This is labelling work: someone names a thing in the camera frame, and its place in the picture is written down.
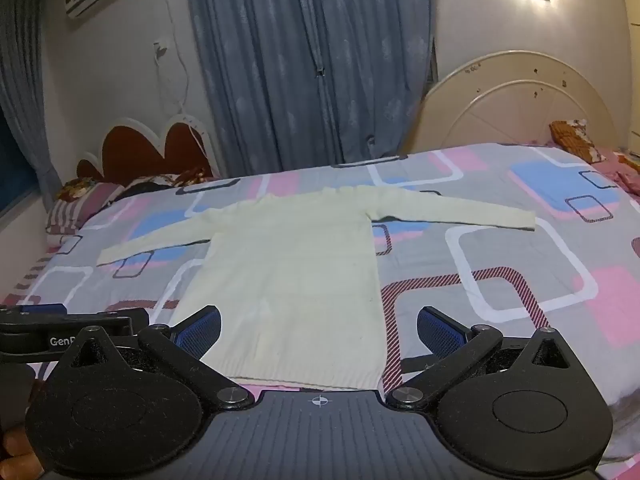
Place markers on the dark window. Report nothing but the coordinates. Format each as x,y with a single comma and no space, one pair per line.
12,170

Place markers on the cream wardrobe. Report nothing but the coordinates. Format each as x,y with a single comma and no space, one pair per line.
632,60

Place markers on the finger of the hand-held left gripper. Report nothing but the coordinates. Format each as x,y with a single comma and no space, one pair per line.
120,321

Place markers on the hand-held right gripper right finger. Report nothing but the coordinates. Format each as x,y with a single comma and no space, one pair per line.
440,335

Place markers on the wide grey-blue curtain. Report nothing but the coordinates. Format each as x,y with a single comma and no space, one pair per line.
300,60

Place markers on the person's left hand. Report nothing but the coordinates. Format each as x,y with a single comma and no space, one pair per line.
15,452

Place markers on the white wall socket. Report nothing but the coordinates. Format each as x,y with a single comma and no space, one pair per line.
161,51

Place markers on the dark floral pillow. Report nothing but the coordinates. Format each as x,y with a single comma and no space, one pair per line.
190,177

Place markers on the cream round headboard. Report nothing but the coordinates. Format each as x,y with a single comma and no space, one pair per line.
500,105

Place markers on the patterned grey pink bedspread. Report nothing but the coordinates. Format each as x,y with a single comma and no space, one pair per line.
500,260

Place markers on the orange patterned pillow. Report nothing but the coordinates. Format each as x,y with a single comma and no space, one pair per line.
575,140

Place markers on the pink bed sheet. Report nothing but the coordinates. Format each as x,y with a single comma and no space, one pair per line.
620,170

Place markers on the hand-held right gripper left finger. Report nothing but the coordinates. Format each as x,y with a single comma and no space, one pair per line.
200,335

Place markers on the narrow grey-blue curtain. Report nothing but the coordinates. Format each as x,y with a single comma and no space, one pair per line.
25,85

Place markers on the cream knitted sweater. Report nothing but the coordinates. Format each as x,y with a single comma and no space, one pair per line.
290,270

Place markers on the striped red pillow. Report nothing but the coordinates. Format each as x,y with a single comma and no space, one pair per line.
75,210

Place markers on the red and white headboard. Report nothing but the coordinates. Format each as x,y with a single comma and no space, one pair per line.
125,155

